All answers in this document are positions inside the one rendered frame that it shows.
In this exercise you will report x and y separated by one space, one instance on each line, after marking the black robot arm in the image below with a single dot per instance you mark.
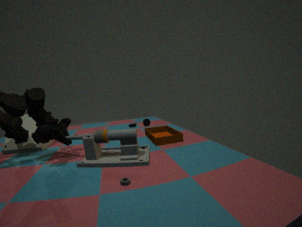
15 106

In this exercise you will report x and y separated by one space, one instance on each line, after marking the brown open tray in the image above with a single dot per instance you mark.
163 135

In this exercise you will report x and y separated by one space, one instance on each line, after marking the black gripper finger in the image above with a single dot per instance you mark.
65 132
58 135

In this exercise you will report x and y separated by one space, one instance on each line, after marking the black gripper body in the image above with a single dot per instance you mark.
46 123

